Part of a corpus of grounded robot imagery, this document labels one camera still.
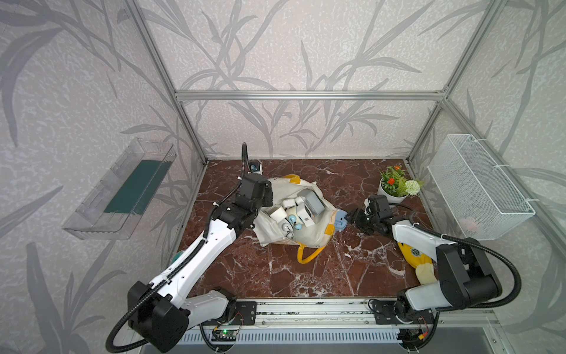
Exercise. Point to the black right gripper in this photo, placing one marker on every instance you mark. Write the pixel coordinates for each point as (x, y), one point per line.
(355, 217)

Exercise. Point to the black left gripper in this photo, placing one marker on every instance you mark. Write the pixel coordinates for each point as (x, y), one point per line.
(267, 192)

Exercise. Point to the light blue face alarm clock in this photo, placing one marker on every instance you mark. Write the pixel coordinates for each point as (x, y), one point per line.
(341, 221)

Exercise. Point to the white cube alarm clock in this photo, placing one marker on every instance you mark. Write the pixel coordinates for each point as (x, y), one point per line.
(278, 214)

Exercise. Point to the white digital clock dark screen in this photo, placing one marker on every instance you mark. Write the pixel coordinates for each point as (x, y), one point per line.
(304, 213)

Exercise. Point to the white canvas bag yellow handles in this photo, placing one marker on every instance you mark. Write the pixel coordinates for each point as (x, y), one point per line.
(310, 241)

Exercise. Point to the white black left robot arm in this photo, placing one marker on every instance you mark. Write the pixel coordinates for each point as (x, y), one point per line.
(160, 312)

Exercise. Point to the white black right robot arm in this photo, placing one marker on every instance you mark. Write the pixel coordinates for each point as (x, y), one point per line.
(464, 276)

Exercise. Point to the grey square analog clock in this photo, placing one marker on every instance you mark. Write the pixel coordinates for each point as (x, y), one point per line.
(315, 205)

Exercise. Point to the blue twin bell alarm clock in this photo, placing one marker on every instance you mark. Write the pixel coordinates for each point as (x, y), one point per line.
(295, 222)

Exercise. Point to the white pot artificial plant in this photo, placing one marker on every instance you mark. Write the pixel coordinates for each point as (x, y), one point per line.
(396, 186)

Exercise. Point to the yellow work glove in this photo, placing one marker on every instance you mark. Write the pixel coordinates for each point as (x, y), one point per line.
(422, 264)

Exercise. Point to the pink object in basket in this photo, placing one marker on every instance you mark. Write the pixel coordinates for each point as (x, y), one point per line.
(469, 225)

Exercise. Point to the green circuit board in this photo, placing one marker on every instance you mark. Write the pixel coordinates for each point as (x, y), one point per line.
(224, 335)

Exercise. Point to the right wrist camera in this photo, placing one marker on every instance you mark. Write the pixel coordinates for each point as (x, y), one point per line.
(369, 204)

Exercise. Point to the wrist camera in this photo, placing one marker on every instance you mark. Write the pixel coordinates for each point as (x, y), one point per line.
(255, 166)
(369, 204)

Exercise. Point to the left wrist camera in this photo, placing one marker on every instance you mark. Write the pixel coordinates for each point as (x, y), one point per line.
(255, 166)

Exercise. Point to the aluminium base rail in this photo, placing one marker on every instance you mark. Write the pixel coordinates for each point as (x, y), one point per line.
(349, 320)

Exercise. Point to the white wire mesh basket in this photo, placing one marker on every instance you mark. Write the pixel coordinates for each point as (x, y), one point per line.
(474, 185)

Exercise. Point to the clear plastic wall shelf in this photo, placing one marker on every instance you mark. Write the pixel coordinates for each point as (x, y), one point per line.
(117, 203)

